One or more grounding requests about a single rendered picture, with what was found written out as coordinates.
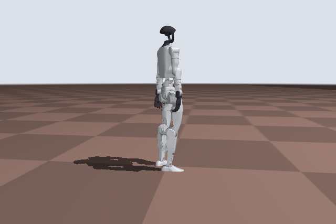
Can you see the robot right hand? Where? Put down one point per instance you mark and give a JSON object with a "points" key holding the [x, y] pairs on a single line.
{"points": [[178, 102]]}

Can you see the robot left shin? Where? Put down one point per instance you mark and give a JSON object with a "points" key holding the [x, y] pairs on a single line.
{"points": [[162, 145]]}

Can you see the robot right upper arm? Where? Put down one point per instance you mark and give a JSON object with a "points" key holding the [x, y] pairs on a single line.
{"points": [[174, 52]]}

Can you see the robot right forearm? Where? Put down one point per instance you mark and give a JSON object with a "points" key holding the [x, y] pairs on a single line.
{"points": [[177, 81]]}

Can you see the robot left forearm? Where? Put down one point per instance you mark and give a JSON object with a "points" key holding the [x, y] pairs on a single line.
{"points": [[159, 84]]}

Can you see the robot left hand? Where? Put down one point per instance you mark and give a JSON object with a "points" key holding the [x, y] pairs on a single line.
{"points": [[157, 102]]}

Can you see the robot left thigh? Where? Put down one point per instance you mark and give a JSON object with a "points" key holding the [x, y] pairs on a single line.
{"points": [[166, 115]]}

